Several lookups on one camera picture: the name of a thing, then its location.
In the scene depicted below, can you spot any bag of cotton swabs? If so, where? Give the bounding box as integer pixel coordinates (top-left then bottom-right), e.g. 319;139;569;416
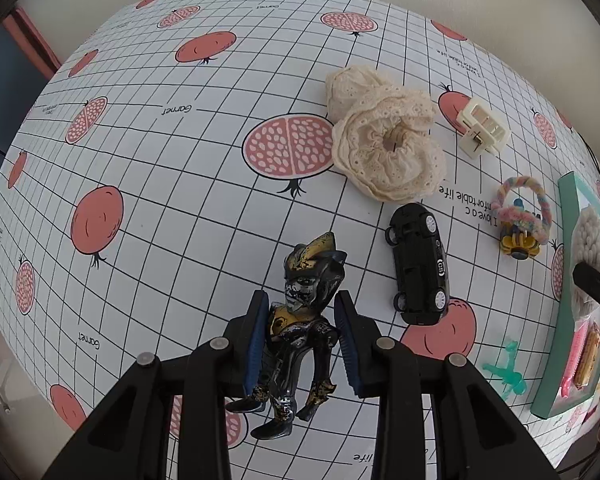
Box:
571;205;600;321

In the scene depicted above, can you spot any black gold action figure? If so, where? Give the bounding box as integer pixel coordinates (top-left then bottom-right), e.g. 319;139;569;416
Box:
226;231;348;440

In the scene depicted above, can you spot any pastel rainbow hair tie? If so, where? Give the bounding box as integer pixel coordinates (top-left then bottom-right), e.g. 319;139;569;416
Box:
490;174;553;246

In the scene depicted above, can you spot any black toy car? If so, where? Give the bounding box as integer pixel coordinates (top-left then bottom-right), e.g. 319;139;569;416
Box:
385;203;450;326

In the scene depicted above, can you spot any cream lace scrunchie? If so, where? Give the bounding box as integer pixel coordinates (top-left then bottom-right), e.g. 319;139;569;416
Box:
325;65;446;204

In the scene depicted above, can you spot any cream plastic hair claw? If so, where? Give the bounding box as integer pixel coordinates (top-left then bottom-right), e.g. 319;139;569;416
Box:
456;98;510;158

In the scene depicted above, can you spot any red gold snack packet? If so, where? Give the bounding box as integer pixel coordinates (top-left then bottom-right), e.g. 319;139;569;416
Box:
573;322;600;390

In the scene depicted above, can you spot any pink hair roller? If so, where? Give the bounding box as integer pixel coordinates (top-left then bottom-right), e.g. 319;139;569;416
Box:
559;320;588;398

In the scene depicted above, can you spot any teal cardboard box lid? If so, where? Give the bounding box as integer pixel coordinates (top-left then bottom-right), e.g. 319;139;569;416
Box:
531;171;600;419

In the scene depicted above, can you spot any green plastic toy figure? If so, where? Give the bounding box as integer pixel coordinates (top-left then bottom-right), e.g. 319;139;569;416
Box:
482;340;527;400

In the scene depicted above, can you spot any pomegranate grid tablecloth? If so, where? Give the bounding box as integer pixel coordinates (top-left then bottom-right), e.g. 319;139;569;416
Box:
0;0;600;464

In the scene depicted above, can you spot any pink door frame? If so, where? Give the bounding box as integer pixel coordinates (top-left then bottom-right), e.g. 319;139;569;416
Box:
2;6;61;80

